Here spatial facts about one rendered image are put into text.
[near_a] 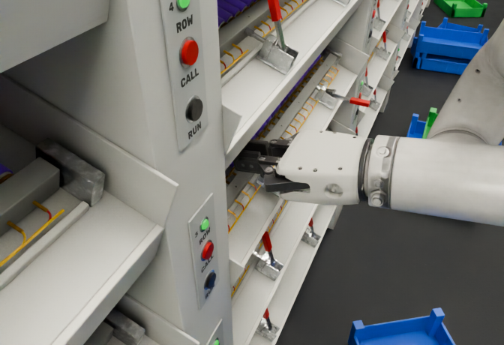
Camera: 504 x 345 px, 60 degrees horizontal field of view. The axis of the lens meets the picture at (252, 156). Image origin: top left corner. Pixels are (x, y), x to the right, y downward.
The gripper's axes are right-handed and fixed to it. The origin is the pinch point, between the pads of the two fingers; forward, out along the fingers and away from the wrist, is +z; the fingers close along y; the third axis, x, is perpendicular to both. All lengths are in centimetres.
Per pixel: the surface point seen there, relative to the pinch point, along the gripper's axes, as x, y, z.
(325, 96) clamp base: -5.5, 28.7, -1.3
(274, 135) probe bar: -3.2, 10.3, 1.4
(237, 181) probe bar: -3.0, -2.2, 1.7
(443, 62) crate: -55, 163, -14
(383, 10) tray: -7, 87, -1
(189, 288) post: 1.2, -22.6, -4.2
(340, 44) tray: -1.8, 45.4, 0.1
